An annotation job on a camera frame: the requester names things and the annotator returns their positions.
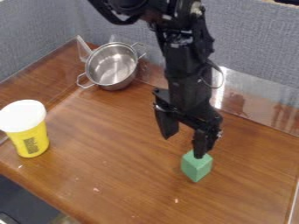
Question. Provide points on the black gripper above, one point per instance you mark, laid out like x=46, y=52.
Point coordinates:
x=201, y=118

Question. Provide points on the green block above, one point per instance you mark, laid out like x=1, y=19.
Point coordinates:
x=196, y=168

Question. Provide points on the yellow play-doh can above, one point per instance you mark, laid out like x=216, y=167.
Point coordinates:
x=22, y=123

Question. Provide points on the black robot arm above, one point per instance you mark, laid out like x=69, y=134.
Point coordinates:
x=182, y=103

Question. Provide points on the clear acrylic barrier panel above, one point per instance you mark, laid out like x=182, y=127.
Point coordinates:
x=242, y=95

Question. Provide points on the silver metal pot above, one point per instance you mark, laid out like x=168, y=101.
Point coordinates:
x=110, y=66

